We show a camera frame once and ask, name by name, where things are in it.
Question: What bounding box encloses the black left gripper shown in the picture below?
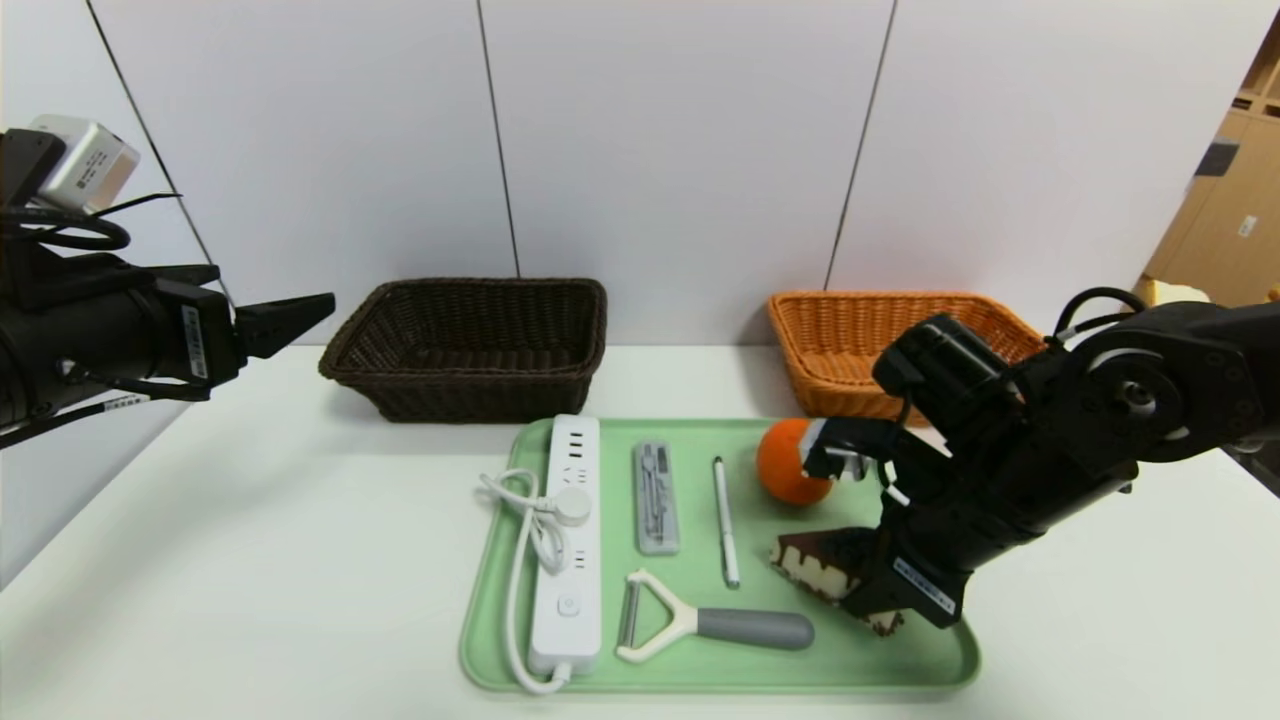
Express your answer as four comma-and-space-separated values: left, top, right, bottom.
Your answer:
1, 277, 336, 430

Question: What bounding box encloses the white power strip with cord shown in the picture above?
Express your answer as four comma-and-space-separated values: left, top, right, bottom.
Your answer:
478, 414, 604, 693

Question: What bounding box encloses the grey clear compass case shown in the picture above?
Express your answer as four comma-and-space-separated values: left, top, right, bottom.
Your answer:
632, 441, 681, 556

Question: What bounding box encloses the white pen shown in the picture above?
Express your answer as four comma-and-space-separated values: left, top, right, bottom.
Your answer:
711, 456, 740, 588

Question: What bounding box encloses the orange fruit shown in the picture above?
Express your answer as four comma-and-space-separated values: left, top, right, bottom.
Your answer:
755, 417, 836, 506

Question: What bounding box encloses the chocolate blueberry cake slice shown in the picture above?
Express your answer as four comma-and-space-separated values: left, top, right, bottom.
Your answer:
768, 530, 906, 638

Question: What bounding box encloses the dark brown wicker basket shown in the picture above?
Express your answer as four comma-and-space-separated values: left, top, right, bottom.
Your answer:
319, 278, 609, 424

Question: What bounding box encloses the orange wicker basket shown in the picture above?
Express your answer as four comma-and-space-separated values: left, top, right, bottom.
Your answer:
767, 291, 1046, 421

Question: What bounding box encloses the light green plastic tray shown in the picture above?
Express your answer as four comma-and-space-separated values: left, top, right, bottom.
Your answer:
459, 417, 981, 693

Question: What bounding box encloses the pale yellow bread slice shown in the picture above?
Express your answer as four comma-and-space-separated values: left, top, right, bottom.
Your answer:
1135, 278, 1211, 307

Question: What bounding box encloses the light wooden cabinet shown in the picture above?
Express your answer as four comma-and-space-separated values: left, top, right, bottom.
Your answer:
1140, 40, 1280, 311

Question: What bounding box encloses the dark grey cabinet plate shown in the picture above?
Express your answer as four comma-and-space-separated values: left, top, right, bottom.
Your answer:
1189, 142, 1237, 181

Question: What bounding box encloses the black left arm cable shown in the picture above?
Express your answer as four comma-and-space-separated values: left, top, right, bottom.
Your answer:
0, 190, 186, 451

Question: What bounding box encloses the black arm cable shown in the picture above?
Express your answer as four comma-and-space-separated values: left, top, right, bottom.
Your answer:
0, 190, 186, 451
1050, 286, 1147, 347

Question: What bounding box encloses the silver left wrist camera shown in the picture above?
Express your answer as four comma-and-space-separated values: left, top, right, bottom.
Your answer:
0, 113, 142, 214

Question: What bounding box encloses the white peeler with grey handle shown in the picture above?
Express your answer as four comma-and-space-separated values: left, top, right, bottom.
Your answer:
614, 568, 816, 664

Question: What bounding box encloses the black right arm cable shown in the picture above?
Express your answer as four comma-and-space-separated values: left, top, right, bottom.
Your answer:
1050, 286, 1147, 347

